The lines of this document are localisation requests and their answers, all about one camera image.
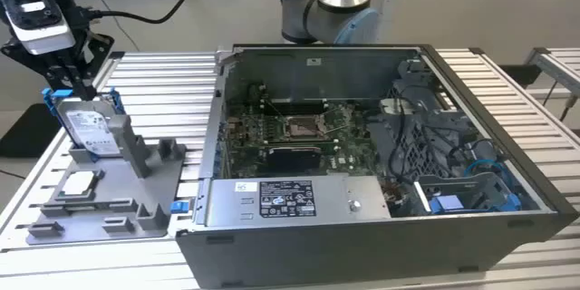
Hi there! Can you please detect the grey disk bay cage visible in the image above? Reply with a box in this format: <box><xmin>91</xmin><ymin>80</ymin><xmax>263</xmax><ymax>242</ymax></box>
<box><xmin>367</xmin><ymin>96</ymin><xmax>523</xmax><ymax>213</ymax></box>

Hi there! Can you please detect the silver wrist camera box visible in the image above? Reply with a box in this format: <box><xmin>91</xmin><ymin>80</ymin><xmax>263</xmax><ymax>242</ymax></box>
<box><xmin>0</xmin><ymin>0</ymin><xmax>76</xmax><ymax>55</ymax></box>

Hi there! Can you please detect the black wire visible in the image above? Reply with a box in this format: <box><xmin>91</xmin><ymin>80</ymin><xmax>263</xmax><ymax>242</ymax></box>
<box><xmin>380</xmin><ymin>98</ymin><xmax>436</xmax><ymax>182</ymax></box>

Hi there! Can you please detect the dark grey PC case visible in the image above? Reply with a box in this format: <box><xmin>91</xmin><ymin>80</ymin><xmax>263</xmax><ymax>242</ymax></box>
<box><xmin>173</xmin><ymin>42</ymin><xmax>579</xmax><ymax>289</ymax></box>

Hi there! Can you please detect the green motherboard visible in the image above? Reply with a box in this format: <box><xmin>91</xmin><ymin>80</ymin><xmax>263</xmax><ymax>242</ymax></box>
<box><xmin>221</xmin><ymin>82</ymin><xmax>381</xmax><ymax>179</ymax></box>

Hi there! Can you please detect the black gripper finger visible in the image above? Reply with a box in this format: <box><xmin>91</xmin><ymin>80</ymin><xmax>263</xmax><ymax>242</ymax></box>
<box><xmin>71</xmin><ymin>33</ymin><xmax>115</xmax><ymax>101</ymax></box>
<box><xmin>0</xmin><ymin>41</ymin><xmax>75</xmax><ymax>93</ymax></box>

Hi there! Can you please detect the locking lever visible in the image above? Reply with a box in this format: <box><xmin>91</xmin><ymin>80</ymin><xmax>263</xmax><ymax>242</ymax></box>
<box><xmin>267</xmin><ymin>99</ymin><xmax>293</xmax><ymax>123</ymax></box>

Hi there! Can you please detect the metal slat side table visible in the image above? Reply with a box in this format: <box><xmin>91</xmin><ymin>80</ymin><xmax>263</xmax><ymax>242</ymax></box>
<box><xmin>525</xmin><ymin>47</ymin><xmax>580</xmax><ymax>101</ymax></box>

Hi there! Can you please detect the hard disk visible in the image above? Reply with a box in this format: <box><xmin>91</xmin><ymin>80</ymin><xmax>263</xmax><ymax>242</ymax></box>
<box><xmin>41</xmin><ymin>88</ymin><xmax>132</xmax><ymax>162</ymax></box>

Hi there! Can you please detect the blue disk bay clip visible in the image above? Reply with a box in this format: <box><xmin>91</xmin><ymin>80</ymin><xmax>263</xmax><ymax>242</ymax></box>
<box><xmin>428</xmin><ymin>196</ymin><xmax>464</xmax><ymax>215</ymax></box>

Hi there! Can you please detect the silver CPU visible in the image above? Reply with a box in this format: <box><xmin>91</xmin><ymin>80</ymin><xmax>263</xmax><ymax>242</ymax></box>
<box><xmin>61</xmin><ymin>170</ymin><xmax>103</xmax><ymax>198</ymax></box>

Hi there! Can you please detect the grey parts rack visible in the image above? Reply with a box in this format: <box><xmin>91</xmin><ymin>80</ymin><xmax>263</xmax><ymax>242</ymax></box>
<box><xmin>25</xmin><ymin>113</ymin><xmax>188</xmax><ymax>247</ymax></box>

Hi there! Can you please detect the black flat card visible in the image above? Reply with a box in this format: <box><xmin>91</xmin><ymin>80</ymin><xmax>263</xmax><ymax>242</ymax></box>
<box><xmin>265</xmin><ymin>147</ymin><xmax>324</xmax><ymax>179</ymax></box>

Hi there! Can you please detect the pale blue wire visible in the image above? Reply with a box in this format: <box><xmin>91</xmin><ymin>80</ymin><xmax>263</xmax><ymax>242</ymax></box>
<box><xmin>464</xmin><ymin>158</ymin><xmax>507</xmax><ymax>186</ymax></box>

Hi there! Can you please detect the socket cover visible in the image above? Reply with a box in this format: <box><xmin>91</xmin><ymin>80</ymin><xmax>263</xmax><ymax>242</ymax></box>
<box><xmin>321</xmin><ymin>106</ymin><xmax>352</xmax><ymax>134</ymax></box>

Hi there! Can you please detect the silver power supply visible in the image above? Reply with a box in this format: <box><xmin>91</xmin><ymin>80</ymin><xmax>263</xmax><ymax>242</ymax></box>
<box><xmin>203</xmin><ymin>176</ymin><xmax>393</xmax><ymax>228</ymax></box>

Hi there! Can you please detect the CPU socket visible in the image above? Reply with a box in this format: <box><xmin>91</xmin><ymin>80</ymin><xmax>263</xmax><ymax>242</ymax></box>
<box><xmin>283</xmin><ymin>115</ymin><xmax>329</xmax><ymax>140</ymax></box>

